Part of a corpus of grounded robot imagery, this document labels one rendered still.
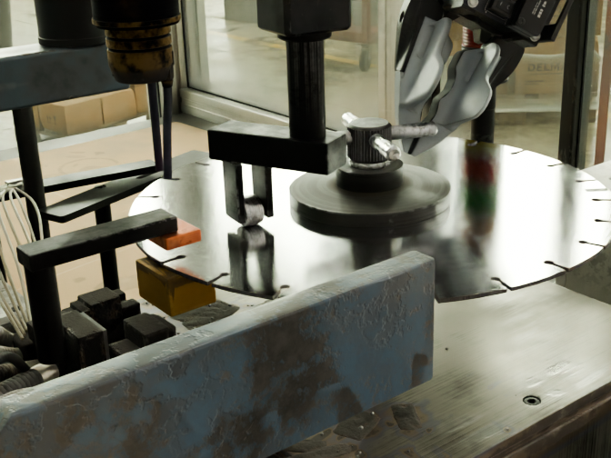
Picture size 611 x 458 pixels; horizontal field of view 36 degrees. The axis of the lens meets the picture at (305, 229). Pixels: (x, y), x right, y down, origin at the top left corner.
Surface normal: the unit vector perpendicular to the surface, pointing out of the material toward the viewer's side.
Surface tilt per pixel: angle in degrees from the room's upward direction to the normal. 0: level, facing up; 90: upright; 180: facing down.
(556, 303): 0
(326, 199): 5
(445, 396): 0
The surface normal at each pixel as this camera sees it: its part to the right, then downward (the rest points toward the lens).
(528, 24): 0.22, 0.14
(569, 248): -0.04, -0.93
